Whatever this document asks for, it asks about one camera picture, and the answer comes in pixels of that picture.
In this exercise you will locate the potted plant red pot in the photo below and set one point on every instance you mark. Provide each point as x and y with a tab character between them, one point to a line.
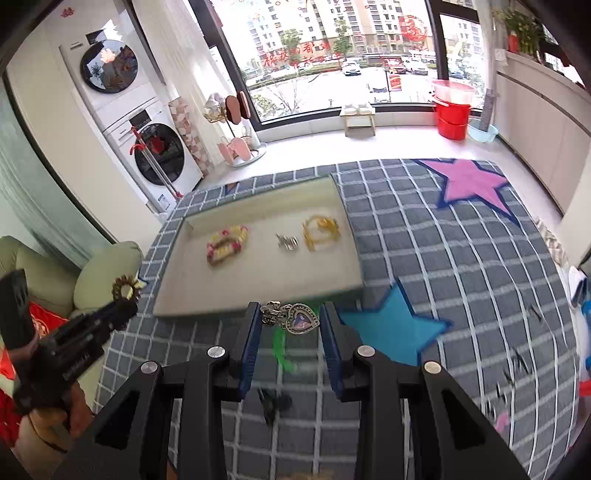
521	30

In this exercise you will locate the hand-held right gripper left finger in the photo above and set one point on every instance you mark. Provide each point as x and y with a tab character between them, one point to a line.
247	355

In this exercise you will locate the small wooden stool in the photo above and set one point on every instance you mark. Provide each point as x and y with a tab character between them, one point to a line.
359	123

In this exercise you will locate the white stacked dryer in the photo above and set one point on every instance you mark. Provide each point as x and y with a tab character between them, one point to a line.
111	69

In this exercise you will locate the gold slipper rack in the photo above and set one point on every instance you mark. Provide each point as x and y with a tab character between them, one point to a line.
233	138

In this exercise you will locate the white front-load washing machine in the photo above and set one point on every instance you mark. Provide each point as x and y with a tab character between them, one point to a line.
161	152

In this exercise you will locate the pale green sofa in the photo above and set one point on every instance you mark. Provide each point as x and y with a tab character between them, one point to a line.
97	272

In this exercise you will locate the pink checked board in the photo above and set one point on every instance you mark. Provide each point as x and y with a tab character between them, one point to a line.
189	134

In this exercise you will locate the light blue basin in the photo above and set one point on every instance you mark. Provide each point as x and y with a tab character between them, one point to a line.
482	131

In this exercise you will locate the red bucket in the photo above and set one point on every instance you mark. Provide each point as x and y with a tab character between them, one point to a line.
452	122

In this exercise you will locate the silver heart earring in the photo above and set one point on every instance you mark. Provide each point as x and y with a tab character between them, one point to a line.
299	319
287	242

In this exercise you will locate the green box tray white inside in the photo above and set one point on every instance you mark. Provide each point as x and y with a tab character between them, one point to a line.
277	281

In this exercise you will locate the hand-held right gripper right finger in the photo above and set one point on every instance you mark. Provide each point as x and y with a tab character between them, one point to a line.
333	355

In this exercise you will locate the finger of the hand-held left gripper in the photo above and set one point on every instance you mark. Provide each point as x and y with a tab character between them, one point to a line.
120	314

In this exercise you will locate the white low cabinet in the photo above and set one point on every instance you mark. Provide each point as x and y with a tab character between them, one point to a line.
540	124

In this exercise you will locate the black hair clip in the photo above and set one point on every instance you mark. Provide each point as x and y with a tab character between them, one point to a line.
273	404

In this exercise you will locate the red cushion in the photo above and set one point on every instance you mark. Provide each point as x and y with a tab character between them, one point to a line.
48	318

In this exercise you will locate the mop with red clips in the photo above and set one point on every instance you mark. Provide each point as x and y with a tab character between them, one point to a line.
154	164

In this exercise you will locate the person's left hand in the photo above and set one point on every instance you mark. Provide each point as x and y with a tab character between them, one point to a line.
81	408

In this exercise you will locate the grey checked star blanket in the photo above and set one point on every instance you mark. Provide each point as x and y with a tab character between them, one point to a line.
438	258

